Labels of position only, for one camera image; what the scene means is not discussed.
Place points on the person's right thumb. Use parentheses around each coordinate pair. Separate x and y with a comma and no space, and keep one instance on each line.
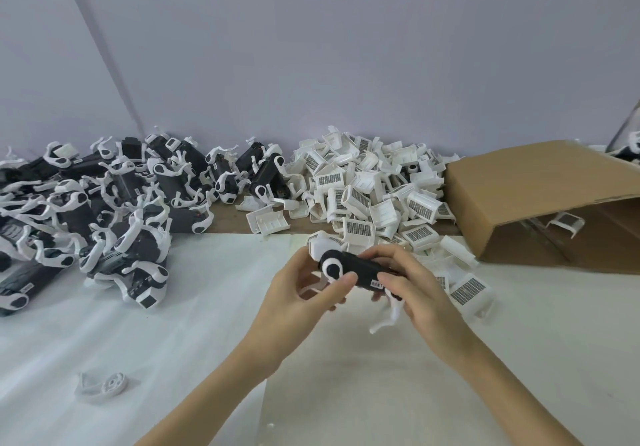
(391,280)

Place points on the person's left forearm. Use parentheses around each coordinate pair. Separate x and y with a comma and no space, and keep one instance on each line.
(215,400)

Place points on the person's left thumb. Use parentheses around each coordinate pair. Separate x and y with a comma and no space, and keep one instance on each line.
(334,286)

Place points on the brown cardboard box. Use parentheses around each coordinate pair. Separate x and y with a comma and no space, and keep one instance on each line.
(535,196)

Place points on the person's right hand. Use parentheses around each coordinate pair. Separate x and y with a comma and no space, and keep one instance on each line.
(430,306)

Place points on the pile of white plastic covers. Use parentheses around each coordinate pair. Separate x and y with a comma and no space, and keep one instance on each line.
(370,196)

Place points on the person's left hand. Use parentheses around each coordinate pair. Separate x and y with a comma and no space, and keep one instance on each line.
(280,311)

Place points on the white grilled plastic cover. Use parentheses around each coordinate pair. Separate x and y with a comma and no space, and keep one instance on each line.
(565,223)

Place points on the white foam table sheet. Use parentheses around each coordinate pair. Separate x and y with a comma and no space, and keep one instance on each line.
(150,350)

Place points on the black device with white clips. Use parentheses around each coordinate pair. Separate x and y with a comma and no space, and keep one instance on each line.
(357,270)

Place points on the clear plastic bag of devices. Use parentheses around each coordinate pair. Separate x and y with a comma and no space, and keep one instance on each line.
(627,141)

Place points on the person's right forearm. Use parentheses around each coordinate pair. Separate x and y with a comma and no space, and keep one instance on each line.
(505,390)

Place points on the pile of black white devices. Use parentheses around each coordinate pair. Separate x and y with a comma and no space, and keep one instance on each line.
(110,211)

